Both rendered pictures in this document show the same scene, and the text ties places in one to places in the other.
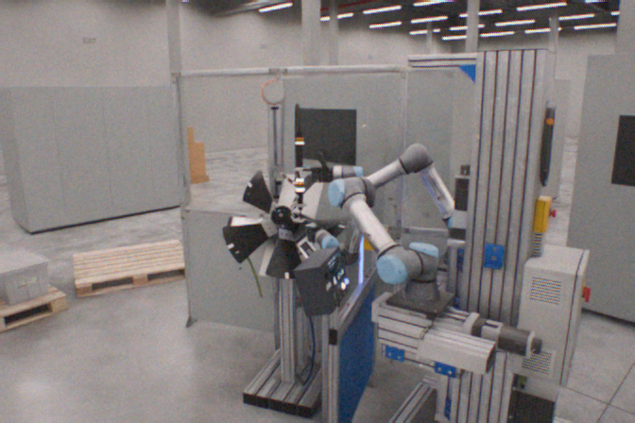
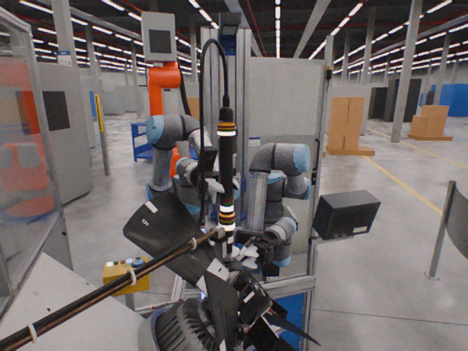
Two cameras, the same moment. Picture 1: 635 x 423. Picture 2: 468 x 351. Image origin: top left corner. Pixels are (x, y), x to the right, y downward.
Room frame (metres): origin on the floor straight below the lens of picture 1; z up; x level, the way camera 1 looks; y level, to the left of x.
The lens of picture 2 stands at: (2.97, 0.66, 1.71)
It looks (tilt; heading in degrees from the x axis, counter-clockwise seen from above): 17 degrees down; 232
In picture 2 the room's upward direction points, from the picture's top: straight up
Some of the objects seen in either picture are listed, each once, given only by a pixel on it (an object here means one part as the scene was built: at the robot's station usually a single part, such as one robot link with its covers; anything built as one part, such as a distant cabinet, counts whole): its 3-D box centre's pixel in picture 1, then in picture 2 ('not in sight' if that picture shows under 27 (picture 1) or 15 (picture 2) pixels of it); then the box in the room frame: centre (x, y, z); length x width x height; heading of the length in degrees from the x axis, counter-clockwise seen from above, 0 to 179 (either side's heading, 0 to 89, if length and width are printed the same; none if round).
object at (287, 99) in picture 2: not in sight; (267, 159); (1.04, -1.30, 1.10); 1.21 x 0.06 x 2.20; 160
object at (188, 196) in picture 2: not in sight; (195, 196); (2.48, -0.20, 1.35); 0.11 x 0.08 x 0.11; 167
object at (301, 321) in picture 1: (300, 296); not in sight; (2.90, 0.09, 0.58); 0.09 x 0.05 x 1.15; 70
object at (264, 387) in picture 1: (294, 378); not in sight; (2.77, 0.13, 0.04); 0.62 x 0.45 x 0.08; 160
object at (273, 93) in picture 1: (273, 93); not in sight; (3.23, 0.27, 1.88); 0.16 x 0.07 x 0.16; 105
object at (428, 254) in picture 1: (421, 260); (274, 185); (1.83, -0.44, 1.20); 0.13 x 0.12 x 0.14; 124
